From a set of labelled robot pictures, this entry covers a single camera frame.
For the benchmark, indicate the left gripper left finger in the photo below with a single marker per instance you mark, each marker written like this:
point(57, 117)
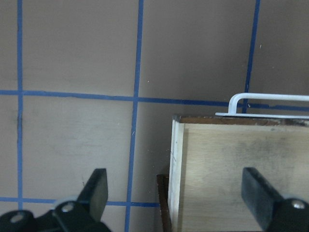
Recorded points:
point(80, 215)

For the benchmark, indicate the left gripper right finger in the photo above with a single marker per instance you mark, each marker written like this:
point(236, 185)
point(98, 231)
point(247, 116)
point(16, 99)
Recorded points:
point(271, 210)

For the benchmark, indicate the light wooden drawer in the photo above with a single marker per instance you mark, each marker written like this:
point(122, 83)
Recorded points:
point(208, 154)

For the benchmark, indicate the dark brown wooden cabinet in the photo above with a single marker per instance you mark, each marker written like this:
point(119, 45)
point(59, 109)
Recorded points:
point(163, 190)

